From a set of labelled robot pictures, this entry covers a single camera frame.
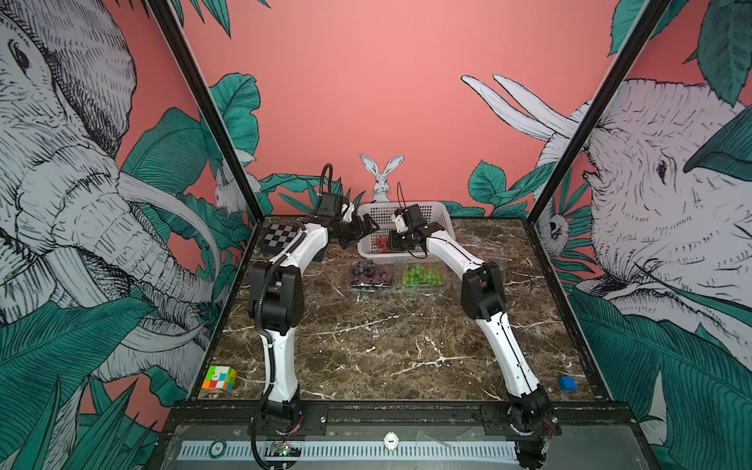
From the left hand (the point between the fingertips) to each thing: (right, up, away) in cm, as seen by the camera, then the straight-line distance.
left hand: (374, 227), depth 95 cm
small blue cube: (+54, -44, -16) cm, 71 cm away
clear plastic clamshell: (+18, -22, +6) cm, 29 cm away
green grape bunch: (+15, -16, +3) cm, 23 cm away
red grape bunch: (+3, -5, +13) cm, 14 cm away
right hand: (+4, -3, +11) cm, 12 cm away
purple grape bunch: (-2, -15, +1) cm, 15 cm away
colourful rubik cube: (-40, -41, -19) cm, 60 cm away
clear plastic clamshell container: (+4, -20, -1) cm, 21 cm away
